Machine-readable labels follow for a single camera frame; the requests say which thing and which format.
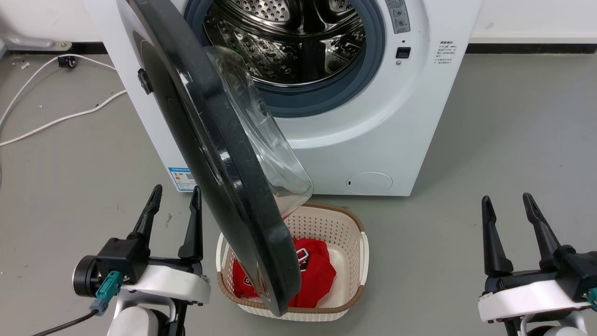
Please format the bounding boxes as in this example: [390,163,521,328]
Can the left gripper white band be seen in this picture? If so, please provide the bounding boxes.
[121,184,212,306]

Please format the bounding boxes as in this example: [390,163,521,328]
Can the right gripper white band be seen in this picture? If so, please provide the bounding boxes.
[478,192,593,324]

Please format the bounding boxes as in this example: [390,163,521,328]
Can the black round washer door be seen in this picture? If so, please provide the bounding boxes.
[117,0,314,318]

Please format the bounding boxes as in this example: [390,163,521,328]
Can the white front-load washing machine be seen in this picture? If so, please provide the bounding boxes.
[84,0,484,197]

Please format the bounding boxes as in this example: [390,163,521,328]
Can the grey rubber door gasket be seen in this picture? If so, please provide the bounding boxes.
[184,0,387,118]

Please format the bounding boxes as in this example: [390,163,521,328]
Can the blue energy label sticker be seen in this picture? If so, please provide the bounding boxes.
[167,167,197,193]

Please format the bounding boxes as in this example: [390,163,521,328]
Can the red printed garment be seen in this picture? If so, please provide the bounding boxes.
[232,237,337,309]

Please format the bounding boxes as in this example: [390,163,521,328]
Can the round filter cover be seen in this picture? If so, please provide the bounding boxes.
[346,172,394,194]

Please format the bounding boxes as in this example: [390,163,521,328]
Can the cream perforated laundry basket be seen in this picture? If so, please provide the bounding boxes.
[215,203,370,322]

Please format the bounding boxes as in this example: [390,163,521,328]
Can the steel washer drum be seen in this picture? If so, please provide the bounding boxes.
[203,0,367,86]

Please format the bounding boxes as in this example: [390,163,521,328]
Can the grey instruction sticker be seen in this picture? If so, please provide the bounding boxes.
[385,0,411,35]

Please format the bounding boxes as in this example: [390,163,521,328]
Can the black cable with teal plug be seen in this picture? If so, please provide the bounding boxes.
[32,271,125,336]

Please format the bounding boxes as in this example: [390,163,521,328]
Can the thick white floor cable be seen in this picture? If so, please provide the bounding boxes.
[0,90,128,147]

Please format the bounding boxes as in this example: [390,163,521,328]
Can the thin white floor cable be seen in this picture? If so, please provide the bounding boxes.
[0,53,117,132]

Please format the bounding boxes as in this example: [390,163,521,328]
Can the grey floor bracket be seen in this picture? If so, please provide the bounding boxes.
[0,32,73,53]

